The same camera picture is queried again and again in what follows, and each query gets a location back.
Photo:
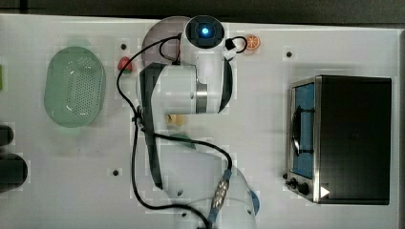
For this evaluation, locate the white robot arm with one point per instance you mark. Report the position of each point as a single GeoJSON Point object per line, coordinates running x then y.
{"type": "Point", "coordinates": [205, 189]}

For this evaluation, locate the lilac round plate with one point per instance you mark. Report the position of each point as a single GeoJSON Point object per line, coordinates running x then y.
{"type": "Point", "coordinates": [168, 52]}

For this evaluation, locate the peeled banana toy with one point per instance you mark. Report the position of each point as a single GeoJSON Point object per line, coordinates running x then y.
{"type": "Point", "coordinates": [175, 119]}

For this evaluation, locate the green mug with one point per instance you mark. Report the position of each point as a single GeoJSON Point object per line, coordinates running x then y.
{"type": "Point", "coordinates": [185, 140]}

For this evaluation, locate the orange slice toy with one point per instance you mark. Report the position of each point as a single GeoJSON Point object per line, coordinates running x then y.
{"type": "Point", "coordinates": [253, 42]}

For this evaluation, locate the pink strawberry toy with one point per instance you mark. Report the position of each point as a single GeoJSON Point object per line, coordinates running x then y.
{"type": "Point", "coordinates": [125, 65]}

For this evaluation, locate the blue cup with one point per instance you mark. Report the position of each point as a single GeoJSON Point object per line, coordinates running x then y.
{"type": "Point", "coordinates": [255, 201]}

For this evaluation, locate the green perforated colander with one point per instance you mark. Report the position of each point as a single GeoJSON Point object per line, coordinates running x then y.
{"type": "Point", "coordinates": [75, 87]}

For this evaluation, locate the silver toaster oven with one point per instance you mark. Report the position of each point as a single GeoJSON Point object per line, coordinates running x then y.
{"type": "Point", "coordinates": [340, 139]}

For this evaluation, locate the small black round container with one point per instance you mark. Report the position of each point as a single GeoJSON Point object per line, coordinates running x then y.
{"type": "Point", "coordinates": [6, 135]}

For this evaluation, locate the large black round container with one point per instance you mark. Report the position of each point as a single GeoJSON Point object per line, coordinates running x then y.
{"type": "Point", "coordinates": [13, 172]}

